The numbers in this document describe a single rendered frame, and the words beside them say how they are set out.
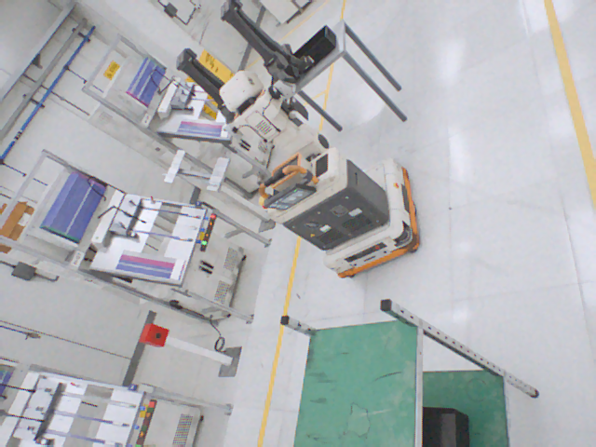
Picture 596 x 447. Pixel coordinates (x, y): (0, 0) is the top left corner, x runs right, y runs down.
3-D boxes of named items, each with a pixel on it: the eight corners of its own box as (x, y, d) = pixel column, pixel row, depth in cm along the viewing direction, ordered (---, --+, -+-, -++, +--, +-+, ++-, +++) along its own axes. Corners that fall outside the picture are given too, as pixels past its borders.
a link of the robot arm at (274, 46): (219, 13, 215) (231, -2, 209) (221, 7, 219) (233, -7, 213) (277, 67, 239) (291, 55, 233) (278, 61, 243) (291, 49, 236)
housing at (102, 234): (130, 200, 347) (125, 191, 335) (107, 250, 322) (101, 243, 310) (121, 198, 347) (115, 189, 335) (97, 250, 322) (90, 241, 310)
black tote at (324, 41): (280, 93, 321) (270, 84, 315) (282, 81, 332) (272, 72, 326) (335, 47, 289) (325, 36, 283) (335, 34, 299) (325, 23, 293)
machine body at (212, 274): (249, 250, 400) (196, 222, 366) (231, 319, 365) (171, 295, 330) (212, 264, 443) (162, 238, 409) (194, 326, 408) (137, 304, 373)
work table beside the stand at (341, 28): (407, 119, 323) (343, 49, 278) (340, 162, 362) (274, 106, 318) (401, 87, 350) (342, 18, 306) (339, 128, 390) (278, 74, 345)
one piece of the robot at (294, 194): (330, 189, 222) (303, 182, 205) (285, 215, 242) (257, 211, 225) (324, 170, 226) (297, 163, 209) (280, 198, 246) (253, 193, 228)
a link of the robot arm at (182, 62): (169, 65, 233) (178, 55, 228) (177, 56, 243) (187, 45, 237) (227, 120, 253) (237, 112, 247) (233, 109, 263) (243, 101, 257)
